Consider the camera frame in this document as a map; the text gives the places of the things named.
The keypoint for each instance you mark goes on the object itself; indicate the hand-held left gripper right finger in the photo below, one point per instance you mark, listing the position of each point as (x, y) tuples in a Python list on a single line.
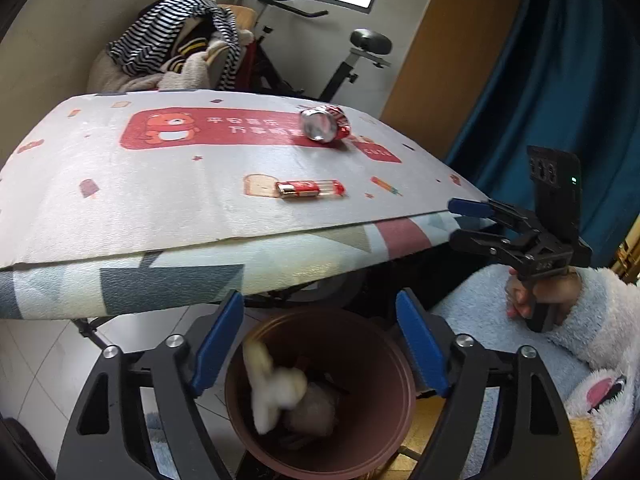
[(420, 346)]

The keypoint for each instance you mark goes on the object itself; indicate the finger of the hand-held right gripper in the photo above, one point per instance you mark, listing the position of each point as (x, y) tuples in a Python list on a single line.
[(480, 241), (470, 207)]

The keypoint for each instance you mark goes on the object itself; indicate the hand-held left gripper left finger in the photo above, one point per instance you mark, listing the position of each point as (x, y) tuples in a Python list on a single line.
[(220, 341)]

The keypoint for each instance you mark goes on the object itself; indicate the brown plastic bin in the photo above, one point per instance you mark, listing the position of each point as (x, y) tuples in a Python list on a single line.
[(365, 390)]

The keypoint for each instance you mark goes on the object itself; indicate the white tissue wad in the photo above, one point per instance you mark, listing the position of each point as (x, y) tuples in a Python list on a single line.
[(274, 396)]

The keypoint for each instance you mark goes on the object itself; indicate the person's right forearm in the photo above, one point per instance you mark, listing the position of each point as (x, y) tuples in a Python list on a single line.
[(607, 320)]

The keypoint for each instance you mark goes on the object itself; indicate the person's right hand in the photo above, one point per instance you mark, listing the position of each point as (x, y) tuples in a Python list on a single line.
[(517, 295)]

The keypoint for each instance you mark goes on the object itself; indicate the person's right leg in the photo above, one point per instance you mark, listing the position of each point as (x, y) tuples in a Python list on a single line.
[(480, 310)]

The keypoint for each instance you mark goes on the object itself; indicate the geometric patterned tablecloth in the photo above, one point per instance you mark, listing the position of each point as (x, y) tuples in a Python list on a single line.
[(150, 285)]

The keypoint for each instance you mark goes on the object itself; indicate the blue curtain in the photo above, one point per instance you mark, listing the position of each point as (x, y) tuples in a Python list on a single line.
[(560, 60)]

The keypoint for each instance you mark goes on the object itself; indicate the white printed table mat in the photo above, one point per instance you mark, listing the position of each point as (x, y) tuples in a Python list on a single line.
[(175, 195)]

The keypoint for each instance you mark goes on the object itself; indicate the wooden door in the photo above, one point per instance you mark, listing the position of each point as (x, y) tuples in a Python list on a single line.
[(450, 50)]

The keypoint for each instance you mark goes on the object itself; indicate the crushed red can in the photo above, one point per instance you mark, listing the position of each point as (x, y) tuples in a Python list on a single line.
[(325, 124)]

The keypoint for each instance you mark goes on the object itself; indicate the black exercise bike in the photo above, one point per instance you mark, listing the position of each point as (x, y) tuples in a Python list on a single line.
[(345, 67)]

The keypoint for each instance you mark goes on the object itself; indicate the person's fuzzy robe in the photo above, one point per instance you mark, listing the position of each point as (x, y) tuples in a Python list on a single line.
[(602, 400)]

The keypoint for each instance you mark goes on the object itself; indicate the red cloth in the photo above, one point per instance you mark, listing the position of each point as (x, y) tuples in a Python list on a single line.
[(250, 67)]

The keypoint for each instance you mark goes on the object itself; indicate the beige fleece garment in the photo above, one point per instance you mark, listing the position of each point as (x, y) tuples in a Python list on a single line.
[(120, 77)]

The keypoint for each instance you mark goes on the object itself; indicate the yellow black striped cloth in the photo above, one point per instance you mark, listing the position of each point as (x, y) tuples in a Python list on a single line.
[(187, 52)]

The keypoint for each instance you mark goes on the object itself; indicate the tan chair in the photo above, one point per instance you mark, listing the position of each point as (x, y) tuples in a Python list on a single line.
[(245, 20)]

